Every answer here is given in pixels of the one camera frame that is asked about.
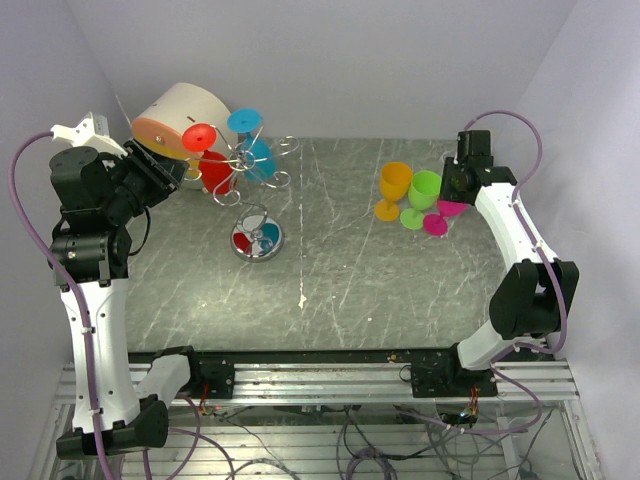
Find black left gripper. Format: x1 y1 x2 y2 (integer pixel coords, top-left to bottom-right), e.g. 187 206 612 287
103 135 190 221

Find orange wine glass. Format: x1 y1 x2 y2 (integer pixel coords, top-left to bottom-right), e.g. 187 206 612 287
374 161 413 222

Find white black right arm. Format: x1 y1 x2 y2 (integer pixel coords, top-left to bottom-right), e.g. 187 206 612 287
440 130 579 396

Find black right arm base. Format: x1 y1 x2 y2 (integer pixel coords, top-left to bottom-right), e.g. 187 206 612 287
396 344 498 399

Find green wine glass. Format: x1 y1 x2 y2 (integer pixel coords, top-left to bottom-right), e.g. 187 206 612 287
399 170 442 230

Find blue wine glass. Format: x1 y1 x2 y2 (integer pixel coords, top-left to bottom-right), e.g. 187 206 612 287
227 108 276 182

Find aluminium rail frame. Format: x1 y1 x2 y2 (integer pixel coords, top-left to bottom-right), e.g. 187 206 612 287
34 139 609 480

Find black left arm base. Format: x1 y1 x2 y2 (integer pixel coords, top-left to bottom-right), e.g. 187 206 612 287
189 352 236 400

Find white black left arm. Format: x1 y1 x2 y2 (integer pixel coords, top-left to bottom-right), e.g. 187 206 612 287
49 139 204 460

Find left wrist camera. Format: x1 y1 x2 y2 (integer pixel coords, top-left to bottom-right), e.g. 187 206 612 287
50 112 127 157

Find red wine glass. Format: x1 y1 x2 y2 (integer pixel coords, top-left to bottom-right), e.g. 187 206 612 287
182 123 233 196

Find white round container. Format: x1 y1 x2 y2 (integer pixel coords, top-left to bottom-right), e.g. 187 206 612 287
132 82 238 190

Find chrome wine glass rack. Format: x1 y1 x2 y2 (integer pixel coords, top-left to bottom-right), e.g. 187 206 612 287
182 123 299 263

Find pink wine glass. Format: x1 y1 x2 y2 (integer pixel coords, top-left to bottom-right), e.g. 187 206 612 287
423 199 469 237

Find loose floor cables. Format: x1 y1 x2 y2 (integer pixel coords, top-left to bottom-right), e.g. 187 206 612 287
114 394 556 480

